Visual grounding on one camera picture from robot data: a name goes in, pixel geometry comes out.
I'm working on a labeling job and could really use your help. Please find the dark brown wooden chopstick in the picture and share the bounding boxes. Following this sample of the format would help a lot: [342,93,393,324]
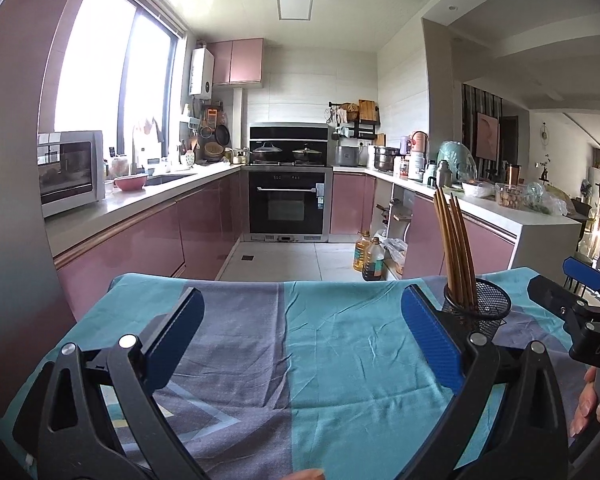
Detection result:
[432,186,463,304]

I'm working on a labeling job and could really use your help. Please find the pink kitchen cabinets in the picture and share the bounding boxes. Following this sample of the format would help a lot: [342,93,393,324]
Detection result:
[52,171,517,321]

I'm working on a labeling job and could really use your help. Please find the right hand pink sleeve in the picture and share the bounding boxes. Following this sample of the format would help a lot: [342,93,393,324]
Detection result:
[569,366,600,438]

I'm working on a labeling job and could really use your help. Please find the black mesh utensil cup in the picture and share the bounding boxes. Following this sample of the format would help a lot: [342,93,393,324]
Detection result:
[442,278,512,340]

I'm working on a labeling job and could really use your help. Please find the green food cover dome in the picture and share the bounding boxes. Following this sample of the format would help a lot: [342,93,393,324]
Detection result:
[437,141,478,183]

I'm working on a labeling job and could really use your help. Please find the teal grey patterned tablecloth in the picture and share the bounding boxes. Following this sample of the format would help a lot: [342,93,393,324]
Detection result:
[0,266,589,480]

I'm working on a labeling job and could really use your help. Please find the yellow cooking oil bottle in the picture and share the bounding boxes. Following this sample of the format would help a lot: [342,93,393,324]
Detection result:
[352,231,372,272]

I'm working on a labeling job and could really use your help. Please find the steel stock pot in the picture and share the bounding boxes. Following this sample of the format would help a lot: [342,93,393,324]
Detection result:
[374,145,400,171]

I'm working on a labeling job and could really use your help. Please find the pink bowl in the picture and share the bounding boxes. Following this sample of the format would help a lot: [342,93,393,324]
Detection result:
[112,174,147,192]

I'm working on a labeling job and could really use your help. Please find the white microwave oven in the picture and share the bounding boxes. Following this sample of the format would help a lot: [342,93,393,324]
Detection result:
[36,130,105,218]

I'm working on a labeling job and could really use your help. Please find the black built-in oven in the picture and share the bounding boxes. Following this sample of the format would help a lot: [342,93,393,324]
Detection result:
[246,166,332,243]

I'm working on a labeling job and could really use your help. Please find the black stove range hood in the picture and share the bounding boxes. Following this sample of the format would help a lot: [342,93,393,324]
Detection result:
[248,122,329,167]

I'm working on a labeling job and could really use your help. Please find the white water heater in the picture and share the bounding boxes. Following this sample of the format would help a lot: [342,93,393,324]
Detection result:
[188,48,214,100]

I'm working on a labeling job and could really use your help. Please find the pink upper wall cabinet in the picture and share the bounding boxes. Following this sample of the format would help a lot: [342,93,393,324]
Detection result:
[208,38,264,87]

